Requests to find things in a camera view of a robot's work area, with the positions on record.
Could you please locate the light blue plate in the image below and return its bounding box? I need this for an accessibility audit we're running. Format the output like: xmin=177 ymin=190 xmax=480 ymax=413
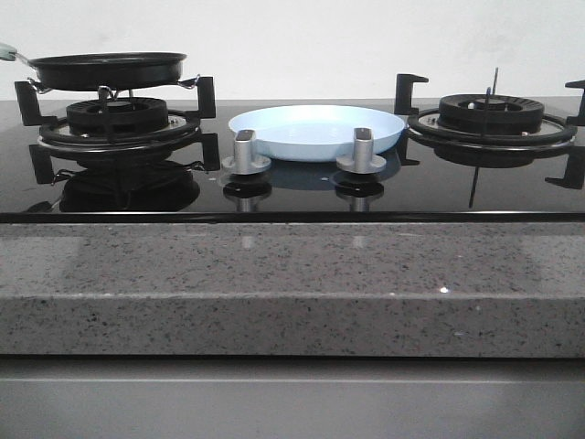
xmin=229 ymin=104 xmax=406 ymax=162

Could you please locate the black frying pan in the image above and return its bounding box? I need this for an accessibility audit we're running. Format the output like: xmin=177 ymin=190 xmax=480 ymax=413
xmin=1 ymin=43 xmax=186 ymax=91

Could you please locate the black glass cooktop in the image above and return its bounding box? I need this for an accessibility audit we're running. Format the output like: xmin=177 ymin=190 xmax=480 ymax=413
xmin=1 ymin=101 xmax=584 ymax=223

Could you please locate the left silver stove knob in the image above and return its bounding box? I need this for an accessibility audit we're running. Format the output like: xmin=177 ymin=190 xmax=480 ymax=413
xmin=222 ymin=129 xmax=271 ymax=176

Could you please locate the silver stove knob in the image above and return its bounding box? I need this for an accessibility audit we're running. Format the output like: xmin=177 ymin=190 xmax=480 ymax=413
xmin=336 ymin=127 xmax=387 ymax=175
xmin=222 ymin=129 xmax=271 ymax=176

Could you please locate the right silver stove knob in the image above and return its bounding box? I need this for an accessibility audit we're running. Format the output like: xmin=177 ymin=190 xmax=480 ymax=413
xmin=336 ymin=127 xmax=387 ymax=175

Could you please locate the left black pan support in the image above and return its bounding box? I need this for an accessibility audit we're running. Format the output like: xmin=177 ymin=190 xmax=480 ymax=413
xmin=15 ymin=77 xmax=217 ymax=184

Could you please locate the left black gas burner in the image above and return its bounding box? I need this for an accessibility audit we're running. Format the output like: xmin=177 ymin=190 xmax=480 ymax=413
xmin=66 ymin=97 xmax=169 ymax=136

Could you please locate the black gas burner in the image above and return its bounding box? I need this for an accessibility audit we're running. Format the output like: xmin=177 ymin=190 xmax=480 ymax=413
xmin=66 ymin=97 xmax=169 ymax=136
xmin=438 ymin=94 xmax=544 ymax=135

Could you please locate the right black gas burner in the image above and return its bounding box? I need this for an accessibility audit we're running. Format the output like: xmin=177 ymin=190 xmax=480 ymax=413
xmin=438 ymin=94 xmax=544 ymax=135

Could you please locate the wire pan trivet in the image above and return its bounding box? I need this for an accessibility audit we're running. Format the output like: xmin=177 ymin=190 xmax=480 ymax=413
xmin=25 ymin=74 xmax=203 ymax=100

